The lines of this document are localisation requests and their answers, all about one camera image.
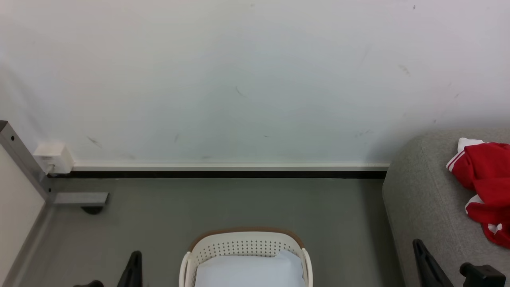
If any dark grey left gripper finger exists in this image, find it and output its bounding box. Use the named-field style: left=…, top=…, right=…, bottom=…
left=116, top=250, right=143, bottom=287

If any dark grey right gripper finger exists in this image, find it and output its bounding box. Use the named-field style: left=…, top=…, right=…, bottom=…
left=412, top=238, right=455, bottom=287

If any red white sports garment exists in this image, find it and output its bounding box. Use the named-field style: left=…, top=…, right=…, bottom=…
left=445, top=138, right=510, bottom=250

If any white perforated laundry basket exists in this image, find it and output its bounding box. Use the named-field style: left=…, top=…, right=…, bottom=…
left=178, top=228, right=314, bottom=287

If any grey fabric sofa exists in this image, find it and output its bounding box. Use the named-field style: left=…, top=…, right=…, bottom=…
left=382, top=128, right=510, bottom=287

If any grey metal table leg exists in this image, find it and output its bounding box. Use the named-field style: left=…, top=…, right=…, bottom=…
left=0, top=120, right=109, bottom=215

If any pale blue cloth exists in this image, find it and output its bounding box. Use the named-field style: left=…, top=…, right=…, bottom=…
left=194, top=249, right=306, bottom=287

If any beige partition panel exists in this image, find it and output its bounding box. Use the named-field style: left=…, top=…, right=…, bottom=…
left=0, top=145, right=46, bottom=277

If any white black skirting board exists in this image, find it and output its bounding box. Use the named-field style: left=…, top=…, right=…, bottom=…
left=72, top=162, right=390, bottom=179

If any white wall socket box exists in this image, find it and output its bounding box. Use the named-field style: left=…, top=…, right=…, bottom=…
left=33, top=142, right=75, bottom=175

